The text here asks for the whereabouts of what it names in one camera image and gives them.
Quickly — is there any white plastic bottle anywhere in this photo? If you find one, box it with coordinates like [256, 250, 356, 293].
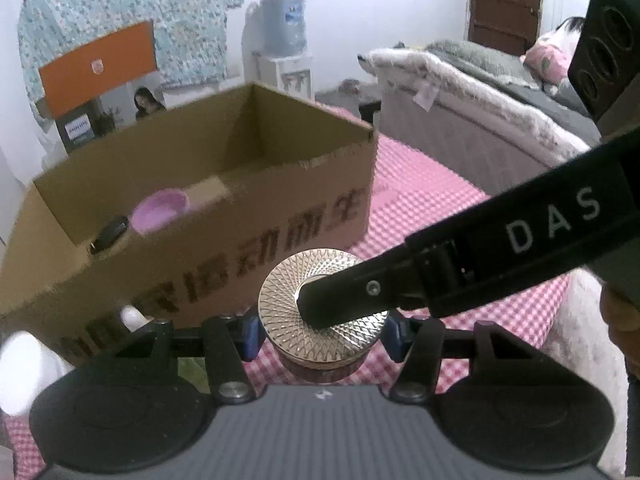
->
[0, 330, 73, 418]

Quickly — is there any person's right forearm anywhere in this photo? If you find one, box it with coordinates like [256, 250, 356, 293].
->
[601, 282, 640, 378]

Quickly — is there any brown wooden door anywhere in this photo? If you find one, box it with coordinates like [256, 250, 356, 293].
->
[467, 0, 546, 56]

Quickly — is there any white fluffy blanket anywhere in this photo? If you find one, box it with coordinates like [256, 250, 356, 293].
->
[357, 47, 591, 163]

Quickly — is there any gold-lid cosmetic jar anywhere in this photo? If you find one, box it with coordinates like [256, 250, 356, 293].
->
[257, 247, 392, 385]

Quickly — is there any pink checked tablecloth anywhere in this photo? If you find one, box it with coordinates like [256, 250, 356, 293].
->
[0, 100, 573, 480]

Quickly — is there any purple silicone lid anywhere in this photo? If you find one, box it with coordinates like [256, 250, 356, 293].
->
[131, 188, 191, 235]

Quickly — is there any floral cloth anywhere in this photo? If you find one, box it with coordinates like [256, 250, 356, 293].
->
[17, 0, 246, 126]

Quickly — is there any pink pillow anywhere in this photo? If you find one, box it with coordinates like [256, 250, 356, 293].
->
[520, 40, 572, 83]

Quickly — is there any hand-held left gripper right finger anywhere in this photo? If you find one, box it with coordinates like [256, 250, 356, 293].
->
[382, 310, 531, 406]

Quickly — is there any orange appliance box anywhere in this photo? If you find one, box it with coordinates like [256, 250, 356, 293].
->
[39, 20, 168, 156]

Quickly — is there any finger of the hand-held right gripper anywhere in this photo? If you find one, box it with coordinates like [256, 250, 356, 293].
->
[297, 250, 436, 332]

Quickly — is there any blue water jug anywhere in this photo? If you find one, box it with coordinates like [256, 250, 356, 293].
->
[260, 0, 307, 57]

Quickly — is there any black car key fob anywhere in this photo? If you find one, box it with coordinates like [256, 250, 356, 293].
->
[90, 216, 130, 255]

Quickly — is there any brown cardboard box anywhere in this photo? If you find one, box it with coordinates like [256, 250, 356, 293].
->
[0, 82, 378, 368]

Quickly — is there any grey blanket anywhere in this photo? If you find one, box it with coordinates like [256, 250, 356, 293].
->
[425, 39, 603, 133]

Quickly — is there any grey bed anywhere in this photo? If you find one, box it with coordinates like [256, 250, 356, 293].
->
[357, 40, 606, 196]

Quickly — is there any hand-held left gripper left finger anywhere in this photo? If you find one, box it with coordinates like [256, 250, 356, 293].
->
[112, 310, 263, 406]

